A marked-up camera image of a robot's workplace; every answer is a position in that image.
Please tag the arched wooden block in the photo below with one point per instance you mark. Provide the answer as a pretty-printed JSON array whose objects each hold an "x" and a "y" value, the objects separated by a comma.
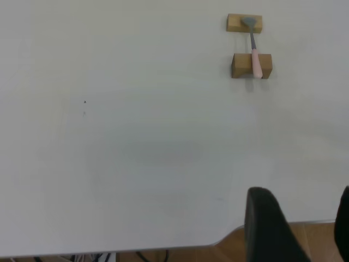
[{"x": 240, "y": 64}]

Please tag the white power strip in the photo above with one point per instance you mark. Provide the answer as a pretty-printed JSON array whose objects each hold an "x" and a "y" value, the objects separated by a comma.
[{"x": 110, "y": 258}]

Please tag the rectangular wooden block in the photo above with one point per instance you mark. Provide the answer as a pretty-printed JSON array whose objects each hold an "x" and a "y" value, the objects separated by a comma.
[{"x": 233, "y": 24}]

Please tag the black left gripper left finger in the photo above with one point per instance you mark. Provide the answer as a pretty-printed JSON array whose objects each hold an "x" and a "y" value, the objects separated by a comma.
[{"x": 267, "y": 232}]

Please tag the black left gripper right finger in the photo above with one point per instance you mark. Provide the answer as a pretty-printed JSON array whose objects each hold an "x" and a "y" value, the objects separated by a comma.
[{"x": 344, "y": 226}]

